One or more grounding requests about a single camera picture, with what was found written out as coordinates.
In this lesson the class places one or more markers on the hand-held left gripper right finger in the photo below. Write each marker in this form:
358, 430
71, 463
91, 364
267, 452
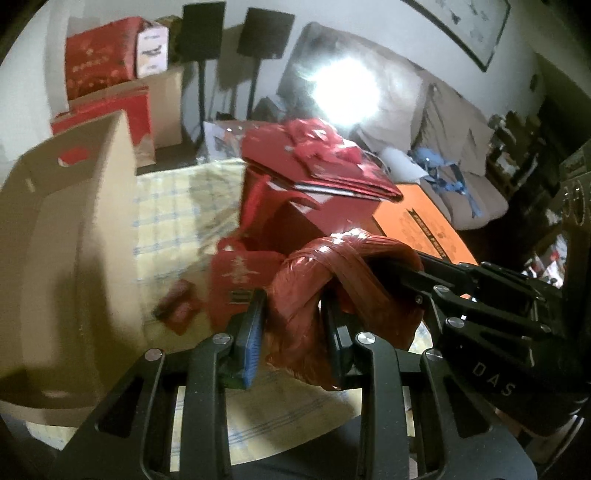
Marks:
339, 344

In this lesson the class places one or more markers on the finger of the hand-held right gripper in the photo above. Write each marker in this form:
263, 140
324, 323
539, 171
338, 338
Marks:
461, 314
443, 272

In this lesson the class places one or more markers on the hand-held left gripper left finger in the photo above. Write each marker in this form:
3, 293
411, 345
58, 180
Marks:
254, 344

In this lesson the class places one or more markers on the red knot-shaped packet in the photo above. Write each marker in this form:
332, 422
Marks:
314, 286

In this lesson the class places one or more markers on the orange box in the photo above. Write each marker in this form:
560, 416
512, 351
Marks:
415, 221

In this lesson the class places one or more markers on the small red gift bag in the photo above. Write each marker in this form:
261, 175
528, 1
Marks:
235, 281

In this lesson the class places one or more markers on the small red packet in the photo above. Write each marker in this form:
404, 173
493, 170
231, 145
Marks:
178, 307

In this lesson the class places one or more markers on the white paper sheet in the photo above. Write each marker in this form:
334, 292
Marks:
401, 164

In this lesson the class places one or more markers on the beige sofa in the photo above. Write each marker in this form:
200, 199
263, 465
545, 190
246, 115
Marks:
443, 120

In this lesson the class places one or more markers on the checkered yellow tablecloth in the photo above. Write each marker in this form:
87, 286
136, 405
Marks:
184, 207

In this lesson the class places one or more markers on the red ribbon bow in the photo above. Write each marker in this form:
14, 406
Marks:
323, 143

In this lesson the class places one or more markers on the printed white packet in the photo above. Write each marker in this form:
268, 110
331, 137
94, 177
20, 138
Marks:
221, 138

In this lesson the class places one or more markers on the framed ink painting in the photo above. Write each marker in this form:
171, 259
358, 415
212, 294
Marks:
466, 27

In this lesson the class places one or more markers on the red carton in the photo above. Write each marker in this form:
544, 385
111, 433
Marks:
134, 120

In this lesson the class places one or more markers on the black speaker on stand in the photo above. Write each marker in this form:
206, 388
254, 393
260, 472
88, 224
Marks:
201, 32
265, 32

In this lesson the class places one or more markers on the white printed box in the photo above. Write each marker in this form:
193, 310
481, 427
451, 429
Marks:
151, 48

